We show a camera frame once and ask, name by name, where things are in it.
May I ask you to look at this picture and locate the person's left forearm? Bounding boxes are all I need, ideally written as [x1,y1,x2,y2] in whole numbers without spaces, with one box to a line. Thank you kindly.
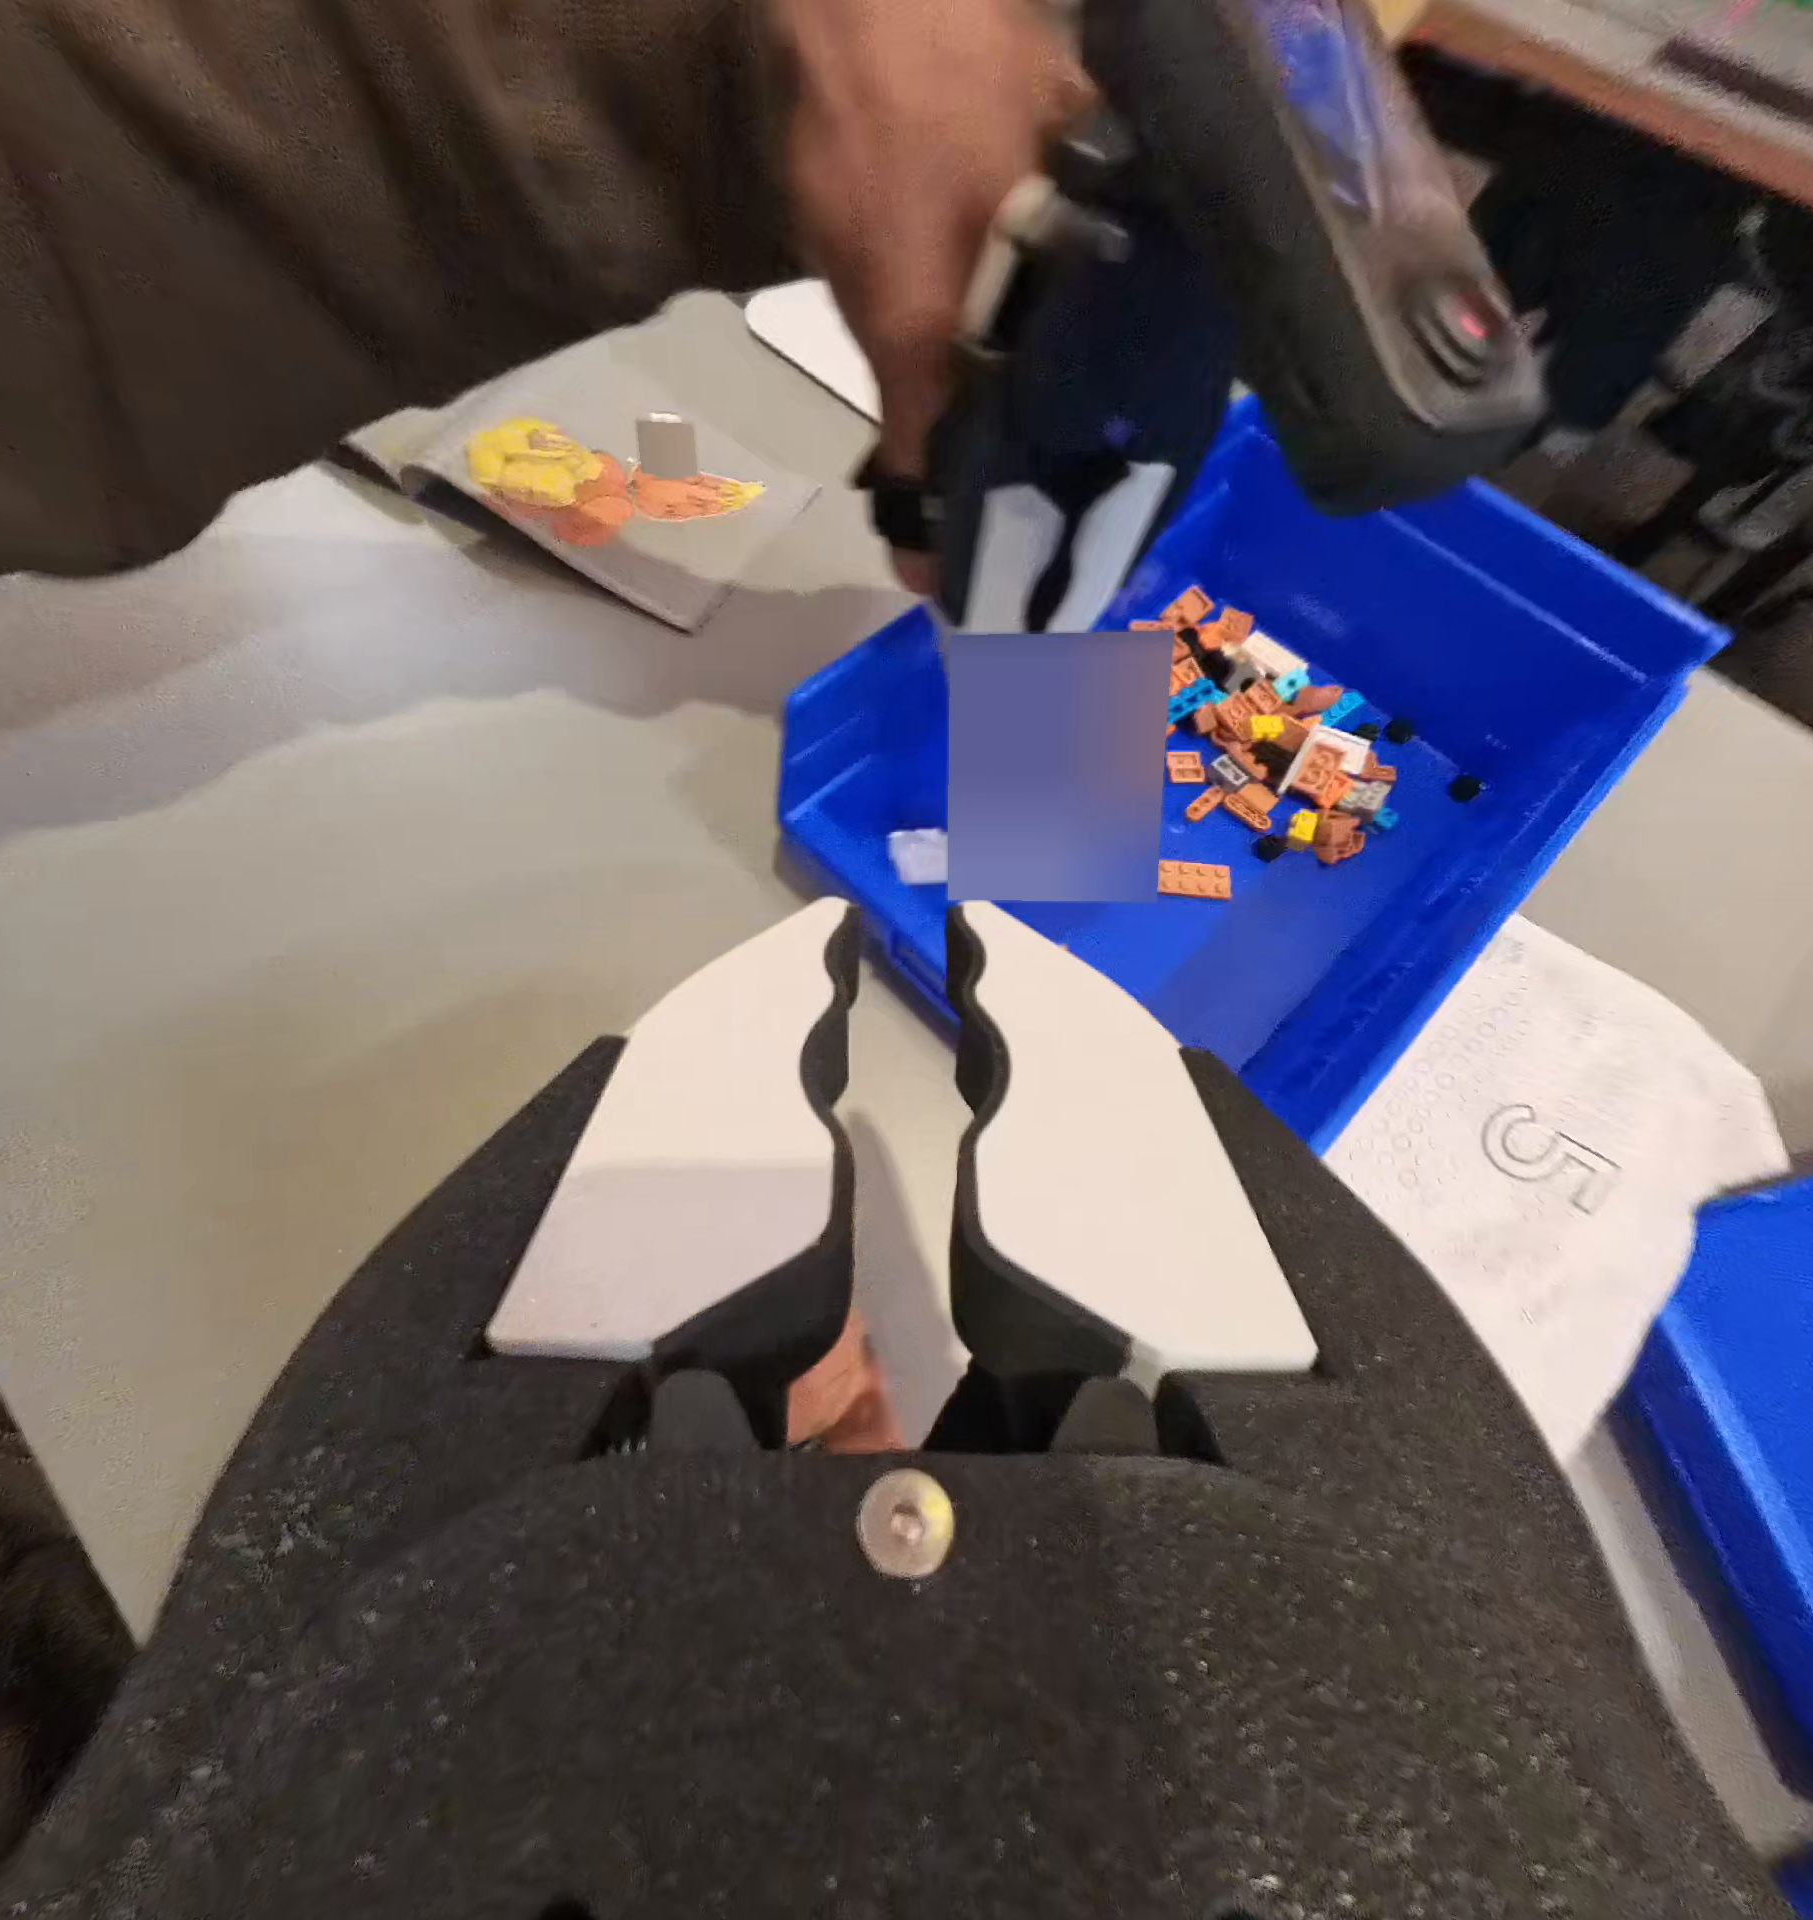
[0,0,847,617]

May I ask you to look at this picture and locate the pile of toy bricks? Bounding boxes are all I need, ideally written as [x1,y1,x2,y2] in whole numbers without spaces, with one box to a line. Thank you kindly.
[1127,585,1483,902]

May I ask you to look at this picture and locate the person's left hand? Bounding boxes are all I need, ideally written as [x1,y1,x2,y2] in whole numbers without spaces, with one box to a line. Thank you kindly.
[778,0,1103,602]

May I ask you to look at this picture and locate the open grey instruction booklet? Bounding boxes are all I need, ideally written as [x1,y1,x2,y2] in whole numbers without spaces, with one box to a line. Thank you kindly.
[339,291,826,636]

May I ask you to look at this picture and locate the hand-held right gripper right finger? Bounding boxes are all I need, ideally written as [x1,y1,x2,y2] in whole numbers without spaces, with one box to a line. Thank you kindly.
[943,896,1323,1388]

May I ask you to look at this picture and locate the person's brown jacket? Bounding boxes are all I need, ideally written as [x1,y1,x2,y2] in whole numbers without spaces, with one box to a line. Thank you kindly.
[0,1320,133,1893]

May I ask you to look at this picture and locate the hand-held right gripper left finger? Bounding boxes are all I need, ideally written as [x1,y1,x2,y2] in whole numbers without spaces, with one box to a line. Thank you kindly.
[482,896,864,1365]

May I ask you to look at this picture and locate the grey desk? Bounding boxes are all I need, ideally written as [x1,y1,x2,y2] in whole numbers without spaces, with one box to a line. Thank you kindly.
[0,278,1813,1920]

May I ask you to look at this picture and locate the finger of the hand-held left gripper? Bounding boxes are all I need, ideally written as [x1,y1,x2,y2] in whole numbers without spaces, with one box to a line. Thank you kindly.
[1052,463,1182,636]
[962,482,1069,636]

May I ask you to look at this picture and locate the blue plastic bin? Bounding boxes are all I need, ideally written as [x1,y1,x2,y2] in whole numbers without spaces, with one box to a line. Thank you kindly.
[775,391,1735,1154]
[1607,1154,1813,1920]

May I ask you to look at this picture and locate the white desk lamp stand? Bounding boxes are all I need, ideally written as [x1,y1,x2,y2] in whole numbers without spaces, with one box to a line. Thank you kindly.
[742,278,884,425]

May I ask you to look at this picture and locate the white numeral-print paper bag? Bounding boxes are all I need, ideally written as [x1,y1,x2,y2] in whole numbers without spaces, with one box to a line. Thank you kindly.
[1323,916,1793,1465]

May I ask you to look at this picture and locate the wooden-edged table with clutter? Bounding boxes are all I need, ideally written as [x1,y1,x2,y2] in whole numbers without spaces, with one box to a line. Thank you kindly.
[1400,0,1813,227]

